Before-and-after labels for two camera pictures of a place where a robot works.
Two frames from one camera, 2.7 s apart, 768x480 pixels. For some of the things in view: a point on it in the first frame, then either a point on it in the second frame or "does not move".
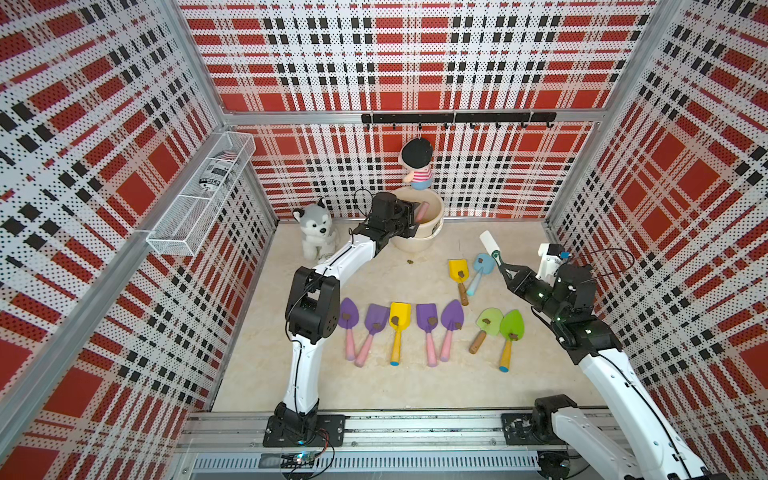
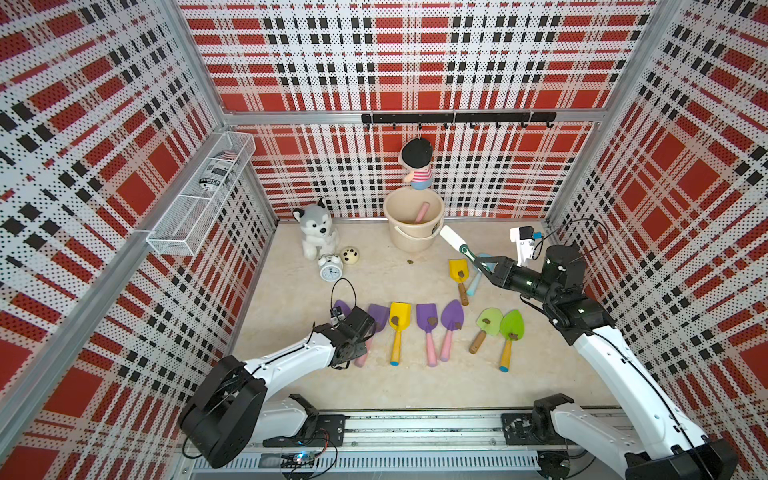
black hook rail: x=510 y=117 does not move
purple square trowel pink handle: x=422 y=211 does not move
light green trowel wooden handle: x=489 y=319 does not move
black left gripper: x=406 y=207 -> x=361 y=348
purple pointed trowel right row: x=452 y=318 does not move
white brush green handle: x=492 y=247 -> x=455 y=240
